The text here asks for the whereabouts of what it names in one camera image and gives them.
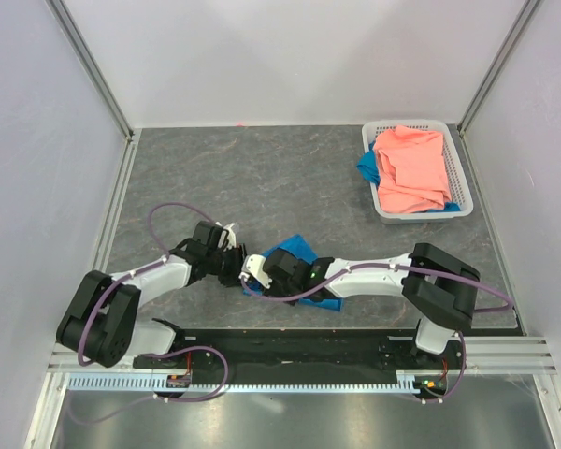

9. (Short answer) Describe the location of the white plastic basket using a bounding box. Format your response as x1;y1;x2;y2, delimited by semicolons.
362;119;473;225

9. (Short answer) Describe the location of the salmon pink cloth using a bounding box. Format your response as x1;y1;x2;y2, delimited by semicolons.
373;125;452;214

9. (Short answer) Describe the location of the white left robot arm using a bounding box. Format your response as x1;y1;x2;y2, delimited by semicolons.
55;221;246;368

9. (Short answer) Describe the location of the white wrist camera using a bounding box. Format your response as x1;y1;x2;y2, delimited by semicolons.
216;222;238;250
239;254;271;289

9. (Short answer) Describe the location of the aluminium front rail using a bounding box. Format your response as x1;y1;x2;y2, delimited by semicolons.
48;337;556;375

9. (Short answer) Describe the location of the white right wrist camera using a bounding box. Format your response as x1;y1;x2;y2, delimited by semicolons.
239;254;271;289

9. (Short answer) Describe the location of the blue cloth in basket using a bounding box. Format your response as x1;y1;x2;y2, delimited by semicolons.
356;151;381;187

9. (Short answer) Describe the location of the white slotted cable duct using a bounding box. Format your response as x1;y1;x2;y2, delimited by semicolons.
67;371;420;394

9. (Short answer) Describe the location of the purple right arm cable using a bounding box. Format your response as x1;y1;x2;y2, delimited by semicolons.
240;263;515;406

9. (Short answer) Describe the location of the aluminium frame post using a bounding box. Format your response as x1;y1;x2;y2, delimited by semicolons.
46;0;134;140
457;0;542;136

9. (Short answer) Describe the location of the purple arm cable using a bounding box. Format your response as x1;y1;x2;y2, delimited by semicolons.
67;202;230;425
240;263;515;406

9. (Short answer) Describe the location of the right aluminium frame post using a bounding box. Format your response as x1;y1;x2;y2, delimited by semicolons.
457;0;542;136

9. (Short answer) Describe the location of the blue satin napkin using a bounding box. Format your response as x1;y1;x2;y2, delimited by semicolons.
261;234;343;312

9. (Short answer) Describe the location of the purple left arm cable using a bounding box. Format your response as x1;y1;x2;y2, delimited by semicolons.
67;202;230;425

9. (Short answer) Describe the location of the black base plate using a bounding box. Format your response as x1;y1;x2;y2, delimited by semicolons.
133;328;463;384

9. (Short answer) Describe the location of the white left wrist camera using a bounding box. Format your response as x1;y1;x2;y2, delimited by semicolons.
216;222;238;250

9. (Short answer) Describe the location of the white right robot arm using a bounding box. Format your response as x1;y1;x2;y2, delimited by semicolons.
252;243;480;369

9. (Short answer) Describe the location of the left aluminium frame post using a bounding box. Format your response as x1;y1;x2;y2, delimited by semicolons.
46;0;134;140

